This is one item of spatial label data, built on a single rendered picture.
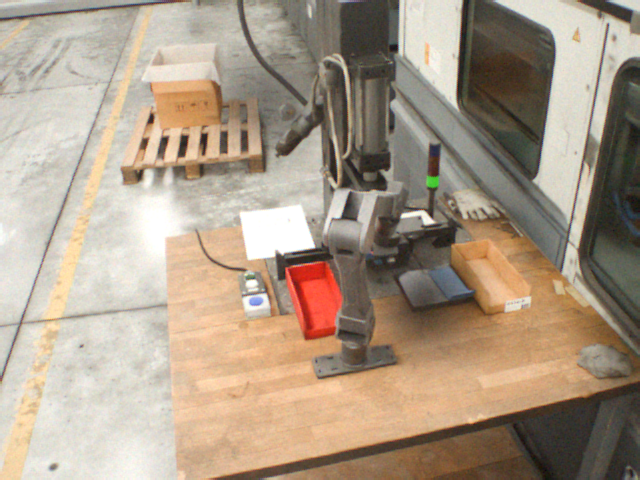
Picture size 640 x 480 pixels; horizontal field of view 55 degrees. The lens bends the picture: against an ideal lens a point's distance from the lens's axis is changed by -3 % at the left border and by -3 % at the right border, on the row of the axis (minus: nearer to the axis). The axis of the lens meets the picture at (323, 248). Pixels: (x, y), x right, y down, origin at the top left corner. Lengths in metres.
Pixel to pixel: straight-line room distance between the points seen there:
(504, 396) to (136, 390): 1.81
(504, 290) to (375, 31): 0.78
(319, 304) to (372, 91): 0.58
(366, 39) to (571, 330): 0.91
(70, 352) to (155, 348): 0.41
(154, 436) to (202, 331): 1.07
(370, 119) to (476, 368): 0.67
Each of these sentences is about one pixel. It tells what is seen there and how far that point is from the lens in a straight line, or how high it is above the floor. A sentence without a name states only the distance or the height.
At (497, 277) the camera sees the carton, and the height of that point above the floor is 0.91.
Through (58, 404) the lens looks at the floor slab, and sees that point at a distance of 2.96.
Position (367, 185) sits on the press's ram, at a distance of 1.70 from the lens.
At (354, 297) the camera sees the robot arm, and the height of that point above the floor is 1.12.
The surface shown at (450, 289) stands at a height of 0.92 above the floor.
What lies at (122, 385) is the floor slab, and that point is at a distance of 2.94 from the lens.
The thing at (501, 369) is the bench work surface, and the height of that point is 0.90.
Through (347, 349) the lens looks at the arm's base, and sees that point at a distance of 1.49.
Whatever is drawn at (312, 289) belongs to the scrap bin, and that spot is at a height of 0.90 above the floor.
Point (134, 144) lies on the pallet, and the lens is 4.90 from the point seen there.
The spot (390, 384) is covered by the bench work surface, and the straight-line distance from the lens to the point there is 1.50.
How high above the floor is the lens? 1.97
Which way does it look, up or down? 33 degrees down
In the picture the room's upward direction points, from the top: 2 degrees counter-clockwise
